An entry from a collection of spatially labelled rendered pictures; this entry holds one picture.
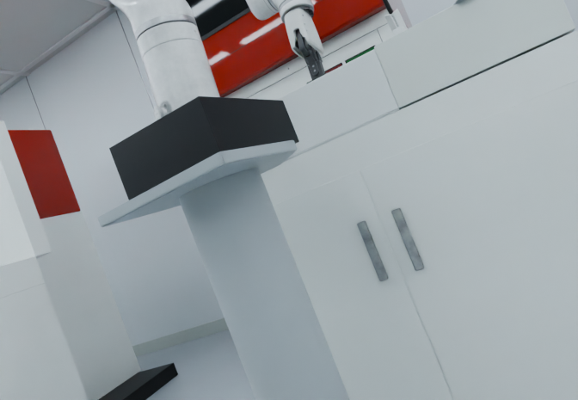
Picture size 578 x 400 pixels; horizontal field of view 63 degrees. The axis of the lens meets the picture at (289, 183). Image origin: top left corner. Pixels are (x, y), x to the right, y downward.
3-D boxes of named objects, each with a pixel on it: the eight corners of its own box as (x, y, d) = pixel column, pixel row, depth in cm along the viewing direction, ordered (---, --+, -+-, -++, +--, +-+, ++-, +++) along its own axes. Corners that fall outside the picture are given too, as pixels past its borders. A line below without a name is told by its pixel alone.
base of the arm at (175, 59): (181, 110, 77) (148, 5, 79) (129, 148, 90) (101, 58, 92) (263, 105, 91) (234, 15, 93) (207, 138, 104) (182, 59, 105)
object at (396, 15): (406, 62, 132) (387, 19, 133) (419, 56, 131) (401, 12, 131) (402, 59, 127) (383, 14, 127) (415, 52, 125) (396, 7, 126)
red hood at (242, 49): (275, 113, 258) (236, 12, 261) (418, 40, 225) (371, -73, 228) (196, 107, 189) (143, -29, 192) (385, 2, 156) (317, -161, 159)
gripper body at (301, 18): (293, 28, 123) (306, 66, 120) (274, 13, 114) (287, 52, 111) (319, 14, 120) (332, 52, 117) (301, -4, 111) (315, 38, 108)
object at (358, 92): (220, 193, 133) (202, 146, 134) (406, 109, 111) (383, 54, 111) (201, 197, 124) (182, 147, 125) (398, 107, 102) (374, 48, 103)
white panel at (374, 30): (242, 198, 194) (207, 107, 196) (435, 114, 161) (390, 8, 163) (238, 199, 191) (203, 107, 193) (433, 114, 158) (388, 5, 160)
